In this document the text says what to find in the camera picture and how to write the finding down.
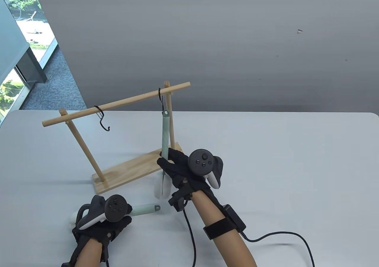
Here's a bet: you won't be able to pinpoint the person's right hand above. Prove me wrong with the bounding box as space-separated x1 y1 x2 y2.
157 148 214 203

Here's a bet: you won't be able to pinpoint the person's left hand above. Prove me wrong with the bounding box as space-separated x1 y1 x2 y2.
72 215 133 250

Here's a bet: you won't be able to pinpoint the green handled white spatula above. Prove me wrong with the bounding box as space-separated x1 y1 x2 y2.
153 110 173 200
69 204 161 229

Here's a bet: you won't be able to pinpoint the person's left forearm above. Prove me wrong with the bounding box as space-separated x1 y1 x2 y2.
76 239 103 267

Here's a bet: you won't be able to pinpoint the person's right forearm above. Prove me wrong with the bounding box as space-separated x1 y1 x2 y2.
190 188 258 267

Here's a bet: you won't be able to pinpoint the black left hand controller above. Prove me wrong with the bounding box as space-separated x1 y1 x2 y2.
77 194 133 231

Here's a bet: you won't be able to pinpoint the black hand controller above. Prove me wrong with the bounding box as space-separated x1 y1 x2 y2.
77 194 133 231
188 149 223 190

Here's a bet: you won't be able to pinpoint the black right hand controller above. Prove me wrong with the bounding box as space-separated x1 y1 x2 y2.
188 149 223 190

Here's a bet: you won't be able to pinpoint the wooden hanging rack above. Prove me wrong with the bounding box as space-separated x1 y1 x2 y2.
42 81 191 195

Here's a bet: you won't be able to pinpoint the black metal s-hook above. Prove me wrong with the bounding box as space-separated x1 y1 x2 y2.
94 105 111 131
158 87 167 113

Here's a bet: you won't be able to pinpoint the white window sill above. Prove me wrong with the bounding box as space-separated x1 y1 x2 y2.
38 38 59 70

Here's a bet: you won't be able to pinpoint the grey window pillar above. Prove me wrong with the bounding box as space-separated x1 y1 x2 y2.
0 0 48 84

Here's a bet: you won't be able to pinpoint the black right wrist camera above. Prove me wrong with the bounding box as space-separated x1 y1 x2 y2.
168 186 193 213

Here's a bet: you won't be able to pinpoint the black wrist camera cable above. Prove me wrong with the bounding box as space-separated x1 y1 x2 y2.
183 206 197 267

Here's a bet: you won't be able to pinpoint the black forearm strap with box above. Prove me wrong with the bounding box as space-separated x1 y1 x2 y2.
203 204 247 241

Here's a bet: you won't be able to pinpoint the black strap box cable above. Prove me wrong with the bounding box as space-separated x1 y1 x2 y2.
240 231 315 267

